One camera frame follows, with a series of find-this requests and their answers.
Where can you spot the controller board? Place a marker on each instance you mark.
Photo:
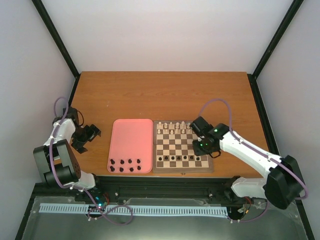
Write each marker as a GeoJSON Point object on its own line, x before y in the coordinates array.
{"type": "Point", "coordinates": [237, 213]}
{"type": "Point", "coordinates": [101, 202]}

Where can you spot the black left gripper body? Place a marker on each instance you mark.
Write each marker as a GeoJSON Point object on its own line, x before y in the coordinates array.
{"type": "Point", "coordinates": [83, 136]}

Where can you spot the right controller board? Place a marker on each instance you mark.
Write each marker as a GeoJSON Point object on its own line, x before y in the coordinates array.
{"type": "Point", "coordinates": [237, 213]}

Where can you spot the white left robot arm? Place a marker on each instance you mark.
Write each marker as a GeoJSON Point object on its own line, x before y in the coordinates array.
{"type": "Point", "coordinates": [55, 160]}

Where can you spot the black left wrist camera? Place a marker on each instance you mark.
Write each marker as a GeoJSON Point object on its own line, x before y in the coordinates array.
{"type": "Point", "coordinates": [75, 115]}

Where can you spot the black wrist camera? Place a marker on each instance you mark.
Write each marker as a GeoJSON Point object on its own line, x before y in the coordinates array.
{"type": "Point", "coordinates": [75, 115]}
{"type": "Point", "coordinates": [201, 127]}

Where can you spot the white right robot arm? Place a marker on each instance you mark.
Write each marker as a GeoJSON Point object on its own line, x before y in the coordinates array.
{"type": "Point", "coordinates": [280, 183]}

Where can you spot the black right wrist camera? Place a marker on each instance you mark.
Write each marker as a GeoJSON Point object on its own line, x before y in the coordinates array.
{"type": "Point", "coordinates": [201, 127]}

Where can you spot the pink plastic tray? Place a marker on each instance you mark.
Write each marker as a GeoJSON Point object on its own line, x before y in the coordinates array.
{"type": "Point", "coordinates": [131, 139]}

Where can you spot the light blue cable duct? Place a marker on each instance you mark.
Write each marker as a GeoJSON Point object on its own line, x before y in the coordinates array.
{"type": "Point", "coordinates": [138, 210]}

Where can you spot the wooden chessboard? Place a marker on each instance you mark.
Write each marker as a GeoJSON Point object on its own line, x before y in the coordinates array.
{"type": "Point", "coordinates": [178, 145]}

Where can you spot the white chess pieces row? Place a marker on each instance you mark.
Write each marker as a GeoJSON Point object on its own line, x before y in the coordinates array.
{"type": "Point", "coordinates": [172, 127]}

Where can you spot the black aluminium frame rail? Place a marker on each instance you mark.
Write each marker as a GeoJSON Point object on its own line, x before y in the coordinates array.
{"type": "Point", "coordinates": [229, 192]}

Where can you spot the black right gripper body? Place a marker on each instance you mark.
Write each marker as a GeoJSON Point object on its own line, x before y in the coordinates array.
{"type": "Point", "coordinates": [203, 149]}

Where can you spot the left controller board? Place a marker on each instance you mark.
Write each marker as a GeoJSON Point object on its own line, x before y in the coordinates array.
{"type": "Point", "coordinates": [101, 202]}

